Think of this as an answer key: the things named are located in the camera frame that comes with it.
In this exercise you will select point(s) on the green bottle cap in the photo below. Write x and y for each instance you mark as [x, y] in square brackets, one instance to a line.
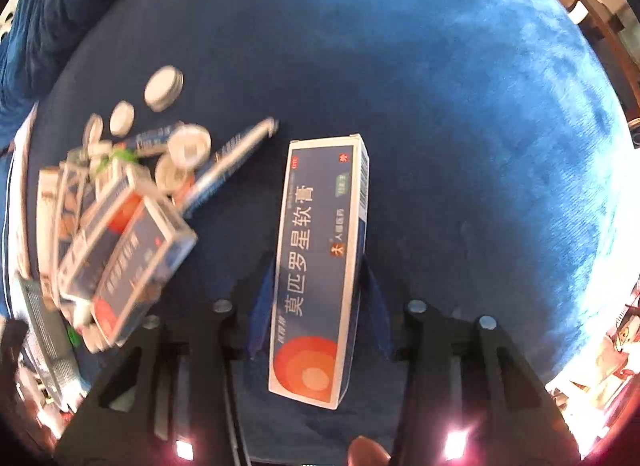
[116, 155]
[74, 337]

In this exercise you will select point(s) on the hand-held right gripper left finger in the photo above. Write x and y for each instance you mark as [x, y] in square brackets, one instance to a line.
[261, 311]

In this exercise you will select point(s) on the scatter of white bottle caps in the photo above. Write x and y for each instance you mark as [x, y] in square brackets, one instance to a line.
[162, 88]

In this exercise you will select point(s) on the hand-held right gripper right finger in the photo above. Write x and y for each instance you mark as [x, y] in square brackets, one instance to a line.
[374, 301]

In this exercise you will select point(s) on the grey printed medicine box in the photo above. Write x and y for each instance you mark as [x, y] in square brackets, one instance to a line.
[50, 346]

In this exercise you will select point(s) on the navy cushion white piping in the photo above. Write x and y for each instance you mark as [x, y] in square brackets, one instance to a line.
[7, 246]

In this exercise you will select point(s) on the stack of blue medicine boxes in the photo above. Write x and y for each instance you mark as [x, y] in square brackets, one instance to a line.
[130, 256]

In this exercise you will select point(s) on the person's right hand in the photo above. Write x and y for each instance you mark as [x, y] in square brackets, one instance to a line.
[369, 453]

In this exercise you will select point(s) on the blue plush pillow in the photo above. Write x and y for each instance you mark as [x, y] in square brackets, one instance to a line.
[60, 10]

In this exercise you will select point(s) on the blue velvet blanket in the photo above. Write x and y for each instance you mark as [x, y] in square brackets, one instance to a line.
[425, 95]

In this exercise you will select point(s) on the pink blanket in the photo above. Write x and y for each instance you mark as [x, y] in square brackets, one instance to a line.
[25, 196]

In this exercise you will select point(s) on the wooden furniture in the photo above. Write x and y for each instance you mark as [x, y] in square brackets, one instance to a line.
[610, 45]

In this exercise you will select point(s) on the blue white ointment tube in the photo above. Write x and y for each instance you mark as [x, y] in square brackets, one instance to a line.
[225, 160]
[150, 139]

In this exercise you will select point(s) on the blue orange ointment box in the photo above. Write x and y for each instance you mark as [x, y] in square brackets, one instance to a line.
[310, 271]

